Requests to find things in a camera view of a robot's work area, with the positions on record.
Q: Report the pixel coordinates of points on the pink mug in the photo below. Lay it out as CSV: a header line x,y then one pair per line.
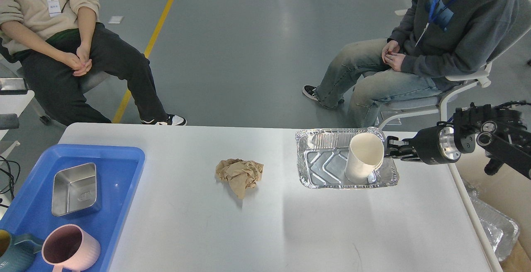
x,y
69,247

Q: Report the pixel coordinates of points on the white plastic bin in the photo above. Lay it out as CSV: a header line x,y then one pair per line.
x,y
507,191

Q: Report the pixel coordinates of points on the foil tray in bin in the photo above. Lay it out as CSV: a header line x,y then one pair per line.
x,y
501,231

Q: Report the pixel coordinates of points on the brown paper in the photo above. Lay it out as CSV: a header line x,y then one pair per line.
x,y
239,174

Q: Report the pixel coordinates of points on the aluminium foil tray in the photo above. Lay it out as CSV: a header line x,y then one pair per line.
x,y
322,158

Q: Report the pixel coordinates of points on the white paper on floor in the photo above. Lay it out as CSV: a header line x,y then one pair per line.
x,y
115,19

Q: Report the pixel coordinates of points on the person in beige hoodie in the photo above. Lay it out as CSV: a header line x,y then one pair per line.
x,y
58,42

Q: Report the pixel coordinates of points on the white paper cup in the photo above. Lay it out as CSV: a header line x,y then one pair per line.
x,y
366,153

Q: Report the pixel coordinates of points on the person in grey hoodie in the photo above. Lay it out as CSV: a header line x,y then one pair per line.
x,y
434,40

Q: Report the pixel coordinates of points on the white side table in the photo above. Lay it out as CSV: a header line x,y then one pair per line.
x,y
12,104

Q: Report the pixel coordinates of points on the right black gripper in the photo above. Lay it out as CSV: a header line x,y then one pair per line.
x,y
431,146

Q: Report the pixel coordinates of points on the grey white office chair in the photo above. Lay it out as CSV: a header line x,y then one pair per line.
x,y
393,112

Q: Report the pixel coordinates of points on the stainless steel rectangular tray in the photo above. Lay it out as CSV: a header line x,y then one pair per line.
x,y
76,192

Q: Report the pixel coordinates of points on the teal mug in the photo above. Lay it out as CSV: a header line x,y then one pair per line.
x,y
17,253

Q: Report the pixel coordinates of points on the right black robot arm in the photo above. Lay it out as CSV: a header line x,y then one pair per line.
x,y
499,130

